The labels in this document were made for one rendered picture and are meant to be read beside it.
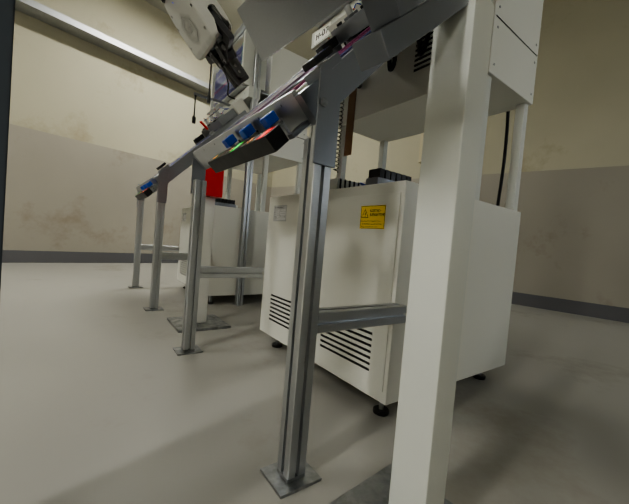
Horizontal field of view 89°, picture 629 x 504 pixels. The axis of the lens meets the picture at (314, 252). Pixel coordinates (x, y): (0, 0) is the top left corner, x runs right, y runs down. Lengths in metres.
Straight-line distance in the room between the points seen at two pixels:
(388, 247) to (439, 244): 0.36
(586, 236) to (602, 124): 0.98
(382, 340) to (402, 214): 0.32
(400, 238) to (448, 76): 0.40
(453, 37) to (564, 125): 3.41
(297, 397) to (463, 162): 0.48
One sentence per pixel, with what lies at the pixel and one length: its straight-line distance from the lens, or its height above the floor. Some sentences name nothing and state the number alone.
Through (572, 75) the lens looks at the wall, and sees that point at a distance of 4.11.
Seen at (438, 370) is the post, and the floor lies 0.29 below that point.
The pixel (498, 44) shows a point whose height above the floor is 1.09.
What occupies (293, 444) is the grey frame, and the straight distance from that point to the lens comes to 0.69.
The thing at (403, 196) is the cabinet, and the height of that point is 0.58.
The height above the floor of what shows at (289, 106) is 0.71.
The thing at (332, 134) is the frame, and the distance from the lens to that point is 0.62.
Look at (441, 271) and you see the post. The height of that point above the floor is 0.43.
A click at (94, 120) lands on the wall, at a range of 4.48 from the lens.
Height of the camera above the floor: 0.45
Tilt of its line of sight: 2 degrees down
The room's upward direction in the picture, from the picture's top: 5 degrees clockwise
